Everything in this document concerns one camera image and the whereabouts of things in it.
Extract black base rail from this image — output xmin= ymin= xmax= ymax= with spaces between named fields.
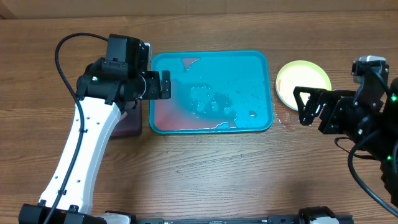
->
xmin=134 ymin=214 xmax=355 ymax=224

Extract dark maroon tray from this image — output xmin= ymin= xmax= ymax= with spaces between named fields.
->
xmin=111 ymin=100 xmax=142 ymax=139

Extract yellow plate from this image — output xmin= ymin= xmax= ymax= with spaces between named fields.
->
xmin=275 ymin=60 xmax=331 ymax=111

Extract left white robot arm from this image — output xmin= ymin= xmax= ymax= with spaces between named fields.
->
xmin=18 ymin=34 xmax=171 ymax=224

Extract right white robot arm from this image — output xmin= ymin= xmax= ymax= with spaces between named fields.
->
xmin=293 ymin=80 xmax=397 ymax=216

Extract teal serving tray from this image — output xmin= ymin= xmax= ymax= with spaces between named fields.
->
xmin=149 ymin=50 xmax=274 ymax=134

